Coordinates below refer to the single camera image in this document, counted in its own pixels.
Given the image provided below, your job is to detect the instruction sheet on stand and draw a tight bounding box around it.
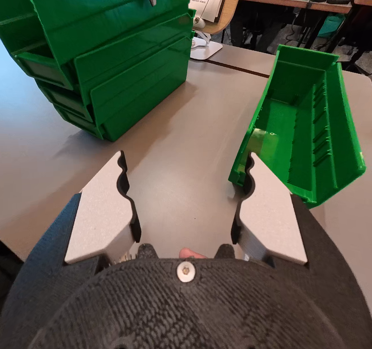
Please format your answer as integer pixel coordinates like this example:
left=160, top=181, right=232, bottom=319
left=195, top=0, right=246, bottom=35

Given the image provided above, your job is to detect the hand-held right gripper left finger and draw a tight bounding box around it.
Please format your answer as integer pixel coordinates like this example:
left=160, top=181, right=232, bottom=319
left=64, top=151, right=142, bottom=266

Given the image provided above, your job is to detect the person's right hand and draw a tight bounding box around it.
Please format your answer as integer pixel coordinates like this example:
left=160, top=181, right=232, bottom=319
left=179, top=248, right=207, bottom=260

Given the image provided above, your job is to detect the teal bag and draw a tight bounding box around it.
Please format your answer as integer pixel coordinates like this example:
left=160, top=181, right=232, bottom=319
left=319, top=15, right=344, bottom=38

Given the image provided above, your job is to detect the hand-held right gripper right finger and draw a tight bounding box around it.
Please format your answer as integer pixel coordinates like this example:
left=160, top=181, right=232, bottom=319
left=232, top=154, right=308, bottom=266

